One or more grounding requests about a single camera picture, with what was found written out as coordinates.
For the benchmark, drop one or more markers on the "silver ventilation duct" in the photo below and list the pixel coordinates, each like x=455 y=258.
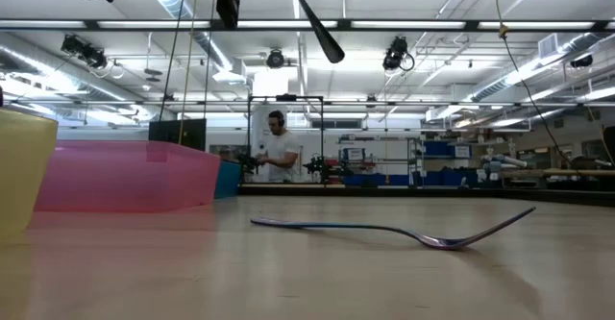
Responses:
x=519 y=82
x=29 y=63

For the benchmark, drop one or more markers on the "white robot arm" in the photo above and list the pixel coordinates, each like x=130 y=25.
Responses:
x=499 y=160

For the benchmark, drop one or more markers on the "wooden workbench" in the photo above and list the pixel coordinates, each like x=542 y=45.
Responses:
x=552 y=172

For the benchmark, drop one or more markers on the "red translucent plastic bin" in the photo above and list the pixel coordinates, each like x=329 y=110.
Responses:
x=125 y=180

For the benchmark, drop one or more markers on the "black aluminium table frame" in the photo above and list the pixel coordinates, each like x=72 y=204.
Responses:
x=432 y=192

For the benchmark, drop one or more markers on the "black station monitor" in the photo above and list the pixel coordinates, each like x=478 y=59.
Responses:
x=165 y=135

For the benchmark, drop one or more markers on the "metal shelf with blue bins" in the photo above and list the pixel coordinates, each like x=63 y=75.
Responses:
x=437 y=149

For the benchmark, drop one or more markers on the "iridescent blue fork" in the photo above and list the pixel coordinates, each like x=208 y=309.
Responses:
x=447 y=244

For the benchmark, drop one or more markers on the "person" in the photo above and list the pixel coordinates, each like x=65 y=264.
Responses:
x=281 y=152

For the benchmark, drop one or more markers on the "black ceiling camera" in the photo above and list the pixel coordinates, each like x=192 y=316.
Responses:
x=84 y=51
x=398 y=53
x=275 y=59

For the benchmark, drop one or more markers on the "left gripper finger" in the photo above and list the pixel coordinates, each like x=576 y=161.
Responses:
x=228 y=10

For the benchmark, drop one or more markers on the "blue plastic bin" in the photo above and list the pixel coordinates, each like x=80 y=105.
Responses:
x=228 y=180

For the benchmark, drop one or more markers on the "small black station robot arm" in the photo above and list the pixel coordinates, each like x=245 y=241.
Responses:
x=247 y=162
x=327 y=166

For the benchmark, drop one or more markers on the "yellow translucent plastic bin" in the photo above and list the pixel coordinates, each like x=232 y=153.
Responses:
x=24 y=176

